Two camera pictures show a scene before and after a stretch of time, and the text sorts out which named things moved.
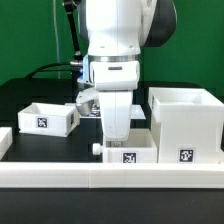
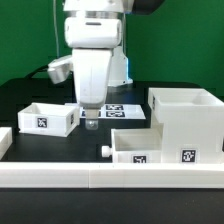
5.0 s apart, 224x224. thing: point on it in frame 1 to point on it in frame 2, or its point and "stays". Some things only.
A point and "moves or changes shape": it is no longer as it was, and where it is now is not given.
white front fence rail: (106, 175) stays
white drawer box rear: (50, 119) stays
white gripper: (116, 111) to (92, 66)
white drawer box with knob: (140, 147) moves or changes shape
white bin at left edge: (6, 140) stays
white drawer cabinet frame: (187, 124) stays
